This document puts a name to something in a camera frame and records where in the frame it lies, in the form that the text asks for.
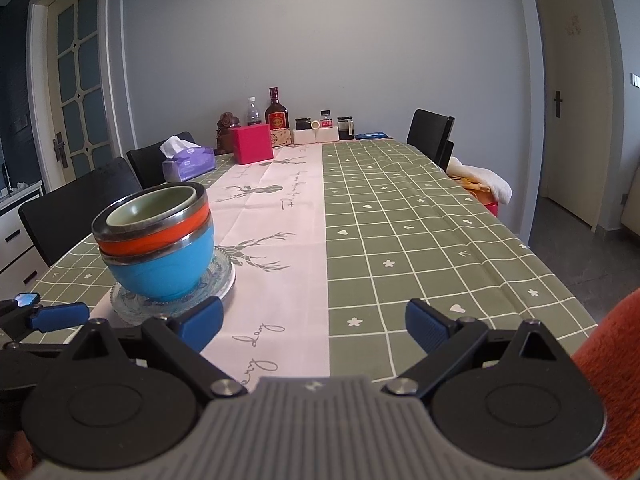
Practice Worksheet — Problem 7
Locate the purple tissue pack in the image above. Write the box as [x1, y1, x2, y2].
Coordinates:
[159, 136, 217, 183]

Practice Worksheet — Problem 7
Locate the green checked tablecloth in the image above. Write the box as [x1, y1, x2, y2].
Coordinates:
[22, 137, 599, 393]

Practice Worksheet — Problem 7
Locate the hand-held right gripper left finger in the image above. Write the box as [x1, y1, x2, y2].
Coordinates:
[50, 296, 248, 400]

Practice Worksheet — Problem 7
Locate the glass-paned door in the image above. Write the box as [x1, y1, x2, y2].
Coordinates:
[27, 0, 121, 193]

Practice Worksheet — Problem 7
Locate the white drawer cabinet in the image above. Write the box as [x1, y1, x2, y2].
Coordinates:
[0, 180, 51, 288]

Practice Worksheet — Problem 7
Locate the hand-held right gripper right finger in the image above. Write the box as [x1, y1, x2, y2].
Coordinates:
[382, 298, 573, 397]

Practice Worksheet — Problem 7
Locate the pink box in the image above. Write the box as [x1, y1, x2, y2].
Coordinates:
[228, 124, 274, 166]

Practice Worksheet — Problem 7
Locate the brown liquor bottle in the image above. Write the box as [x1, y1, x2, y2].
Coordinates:
[264, 86, 291, 131]

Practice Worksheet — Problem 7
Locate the green ceramic bowl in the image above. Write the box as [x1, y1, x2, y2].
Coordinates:
[104, 186, 200, 231]

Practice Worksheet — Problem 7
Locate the orange fleece clothing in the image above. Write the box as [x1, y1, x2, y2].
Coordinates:
[570, 287, 640, 480]

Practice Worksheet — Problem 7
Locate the brown figurine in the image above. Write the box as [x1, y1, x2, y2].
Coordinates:
[215, 112, 242, 153]

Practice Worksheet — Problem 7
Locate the blue steel bowl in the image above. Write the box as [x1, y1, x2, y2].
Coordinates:
[100, 220, 216, 303]

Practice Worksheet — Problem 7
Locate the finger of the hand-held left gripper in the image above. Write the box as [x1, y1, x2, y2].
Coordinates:
[27, 302, 91, 334]

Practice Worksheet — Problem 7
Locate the large clear glass plate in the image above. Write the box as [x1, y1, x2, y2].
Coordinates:
[111, 247, 236, 328]

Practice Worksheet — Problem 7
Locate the orange steel bowl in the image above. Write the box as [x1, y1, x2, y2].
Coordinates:
[91, 181, 211, 257]

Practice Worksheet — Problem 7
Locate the orange yellow cloth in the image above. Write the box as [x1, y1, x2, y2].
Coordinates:
[447, 172, 493, 206]

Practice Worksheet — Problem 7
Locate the white door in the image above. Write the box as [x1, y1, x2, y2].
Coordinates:
[532, 0, 618, 233]

